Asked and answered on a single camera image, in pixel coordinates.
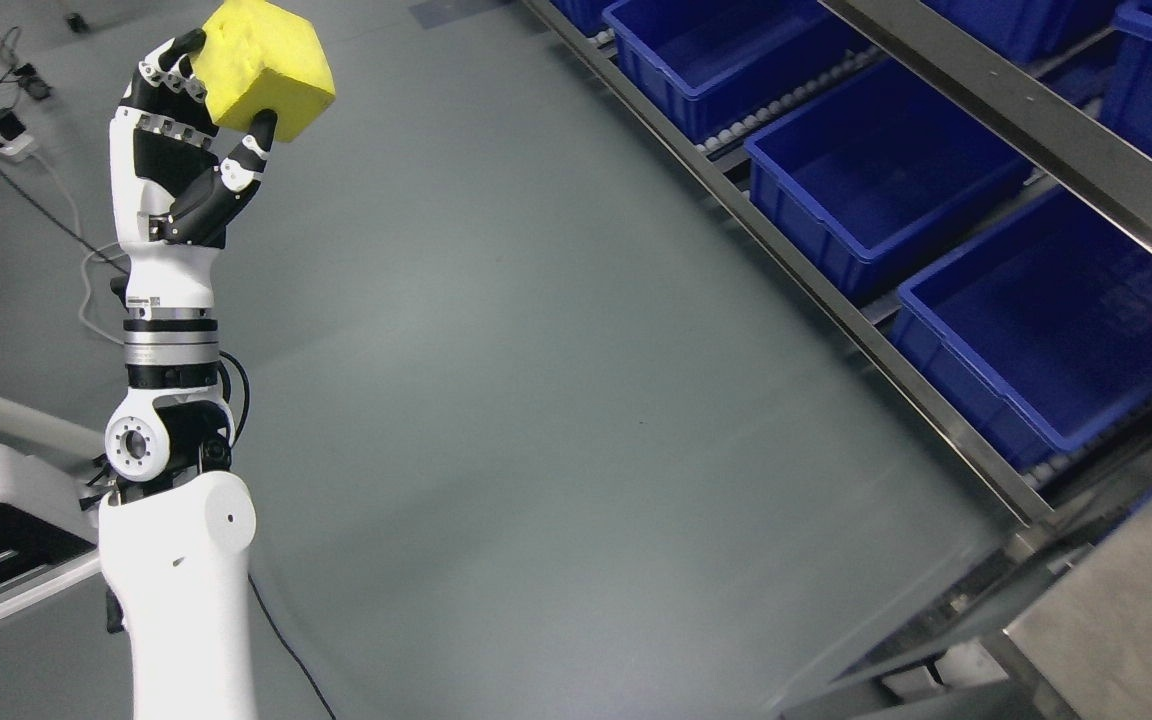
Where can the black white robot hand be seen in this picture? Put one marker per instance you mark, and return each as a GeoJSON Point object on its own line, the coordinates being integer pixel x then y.
{"type": "Point", "coordinates": [172, 196]}

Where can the yellow foam block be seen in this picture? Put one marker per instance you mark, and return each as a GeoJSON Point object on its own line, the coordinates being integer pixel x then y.
{"type": "Point", "coordinates": [258, 56]}

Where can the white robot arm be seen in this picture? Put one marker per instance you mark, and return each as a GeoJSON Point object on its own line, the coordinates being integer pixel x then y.
{"type": "Point", "coordinates": [176, 529]}

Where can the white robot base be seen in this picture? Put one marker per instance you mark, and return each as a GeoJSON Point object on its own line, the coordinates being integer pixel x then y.
{"type": "Point", "coordinates": [47, 542]}

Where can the blue bin middle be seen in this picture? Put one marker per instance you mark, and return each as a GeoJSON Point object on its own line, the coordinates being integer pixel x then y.
{"type": "Point", "coordinates": [878, 176]}

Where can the blue bin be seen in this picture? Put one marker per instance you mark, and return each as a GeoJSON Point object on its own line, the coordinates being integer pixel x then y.
{"type": "Point", "coordinates": [878, 176]}
{"type": "Point", "coordinates": [709, 64]}
{"type": "Point", "coordinates": [585, 15]}
{"type": "Point", "coordinates": [1038, 330]}

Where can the steel shelf rack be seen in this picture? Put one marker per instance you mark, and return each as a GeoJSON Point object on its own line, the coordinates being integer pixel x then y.
{"type": "Point", "coordinates": [723, 165]}

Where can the blue bin far top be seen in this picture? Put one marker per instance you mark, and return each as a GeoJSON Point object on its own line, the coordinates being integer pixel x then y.
{"type": "Point", "coordinates": [585, 15]}

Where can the blue bin left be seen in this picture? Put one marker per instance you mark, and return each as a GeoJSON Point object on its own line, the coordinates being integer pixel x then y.
{"type": "Point", "coordinates": [709, 64]}

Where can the blue bin right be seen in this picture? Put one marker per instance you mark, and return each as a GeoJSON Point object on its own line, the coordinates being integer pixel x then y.
{"type": "Point", "coordinates": [1038, 330]}

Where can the stainless steel table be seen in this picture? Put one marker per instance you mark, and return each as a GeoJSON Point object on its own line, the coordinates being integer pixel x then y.
{"type": "Point", "coordinates": [1075, 647]}

